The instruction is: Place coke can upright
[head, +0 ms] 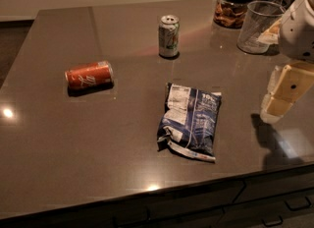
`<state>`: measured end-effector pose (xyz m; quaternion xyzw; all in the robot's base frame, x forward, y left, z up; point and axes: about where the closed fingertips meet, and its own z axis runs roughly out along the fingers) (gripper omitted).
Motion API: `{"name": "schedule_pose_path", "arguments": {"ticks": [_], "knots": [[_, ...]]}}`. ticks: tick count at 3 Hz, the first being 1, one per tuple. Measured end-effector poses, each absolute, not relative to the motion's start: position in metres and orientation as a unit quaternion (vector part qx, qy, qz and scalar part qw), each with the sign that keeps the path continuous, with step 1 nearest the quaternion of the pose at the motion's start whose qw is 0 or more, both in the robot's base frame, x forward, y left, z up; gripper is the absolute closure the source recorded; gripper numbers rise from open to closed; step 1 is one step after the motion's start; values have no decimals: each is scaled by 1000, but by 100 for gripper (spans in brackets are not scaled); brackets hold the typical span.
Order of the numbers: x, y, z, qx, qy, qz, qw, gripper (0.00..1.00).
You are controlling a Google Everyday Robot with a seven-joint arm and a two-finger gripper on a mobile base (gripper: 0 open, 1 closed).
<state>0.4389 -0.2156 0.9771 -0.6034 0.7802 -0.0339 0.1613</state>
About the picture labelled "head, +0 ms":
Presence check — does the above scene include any glass jar with black lid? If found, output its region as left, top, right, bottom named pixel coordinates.
left=213, top=0, right=253, bottom=29

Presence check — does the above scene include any red coke can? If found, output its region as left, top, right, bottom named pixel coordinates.
left=65, top=61, right=113, bottom=90

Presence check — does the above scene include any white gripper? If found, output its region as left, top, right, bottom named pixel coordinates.
left=260, top=0, right=314, bottom=124

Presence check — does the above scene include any black drawer handle lower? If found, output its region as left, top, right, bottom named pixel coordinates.
left=261, top=215, right=284, bottom=228

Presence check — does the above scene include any black drawer handle left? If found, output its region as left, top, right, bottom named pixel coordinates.
left=113, top=207, right=150, bottom=228

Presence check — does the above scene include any white green soda can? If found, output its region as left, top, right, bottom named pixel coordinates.
left=158, top=15, right=180, bottom=58

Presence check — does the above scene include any black drawer handle right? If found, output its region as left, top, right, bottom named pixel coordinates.
left=285, top=197, right=312, bottom=211

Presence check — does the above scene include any blue white chip bag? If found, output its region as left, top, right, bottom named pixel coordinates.
left=157, top=83, right=222, bottom=162

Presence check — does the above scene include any clear plastic cup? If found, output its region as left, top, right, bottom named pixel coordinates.
left=237, top=1, right=285, bottom=54

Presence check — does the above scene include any black drawer handle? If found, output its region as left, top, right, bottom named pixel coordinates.
left=113, top=207, right=150, bottom=228
left=285, top=197, right=312, bottom=211
left=261, top=215, right=284, bottom=228

